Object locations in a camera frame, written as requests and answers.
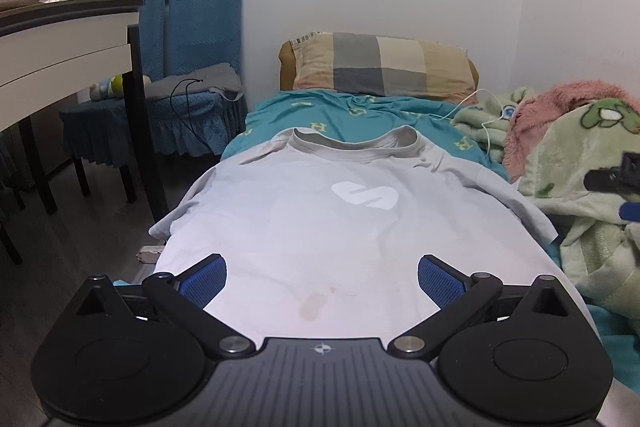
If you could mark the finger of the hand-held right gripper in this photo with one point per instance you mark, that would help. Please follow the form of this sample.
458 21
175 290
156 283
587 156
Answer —
631 212
602 180

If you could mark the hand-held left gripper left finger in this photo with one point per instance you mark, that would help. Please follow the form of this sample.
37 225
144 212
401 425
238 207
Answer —
202 283

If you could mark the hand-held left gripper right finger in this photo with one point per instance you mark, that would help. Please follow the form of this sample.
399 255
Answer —
440 283

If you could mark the white T-shirt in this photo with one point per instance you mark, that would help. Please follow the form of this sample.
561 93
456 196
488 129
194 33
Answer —
320 247

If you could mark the green plush cartoon blanket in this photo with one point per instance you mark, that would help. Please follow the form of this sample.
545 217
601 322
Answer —
575 152

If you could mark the pink fluffy blanket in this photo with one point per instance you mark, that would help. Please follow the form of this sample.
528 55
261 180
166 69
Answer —
530 127

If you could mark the teal patterned bedsheet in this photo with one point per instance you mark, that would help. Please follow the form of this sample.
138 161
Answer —
350 117

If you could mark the grey cloth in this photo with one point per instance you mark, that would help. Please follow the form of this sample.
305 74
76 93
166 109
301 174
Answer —
205 82

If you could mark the yellow green toy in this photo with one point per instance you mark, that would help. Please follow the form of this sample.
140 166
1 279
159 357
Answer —
116 86

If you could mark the plaid pillow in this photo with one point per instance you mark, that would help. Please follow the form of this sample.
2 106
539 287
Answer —
385 64

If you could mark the brown pillow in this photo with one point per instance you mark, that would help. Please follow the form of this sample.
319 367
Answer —
286 67

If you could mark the blue covered chair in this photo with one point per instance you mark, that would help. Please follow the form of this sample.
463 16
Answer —
205 22
145 27

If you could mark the white and black table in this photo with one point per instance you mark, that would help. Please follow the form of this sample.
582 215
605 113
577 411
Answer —
60 42

